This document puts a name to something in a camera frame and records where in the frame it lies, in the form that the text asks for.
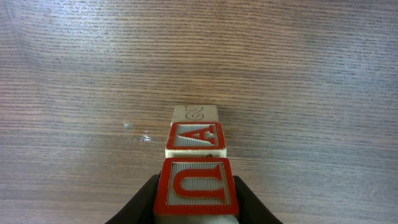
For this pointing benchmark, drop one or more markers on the wooden block green side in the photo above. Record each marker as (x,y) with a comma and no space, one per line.
(196,139)

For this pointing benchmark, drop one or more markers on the wooden block blue side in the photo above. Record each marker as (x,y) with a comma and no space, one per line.
(196,190)

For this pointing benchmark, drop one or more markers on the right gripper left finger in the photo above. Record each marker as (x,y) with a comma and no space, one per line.
(139,210)

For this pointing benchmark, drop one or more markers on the wooden block number two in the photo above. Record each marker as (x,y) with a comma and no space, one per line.
(183,113)

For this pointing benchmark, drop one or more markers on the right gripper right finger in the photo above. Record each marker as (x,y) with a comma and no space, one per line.
(251,209)

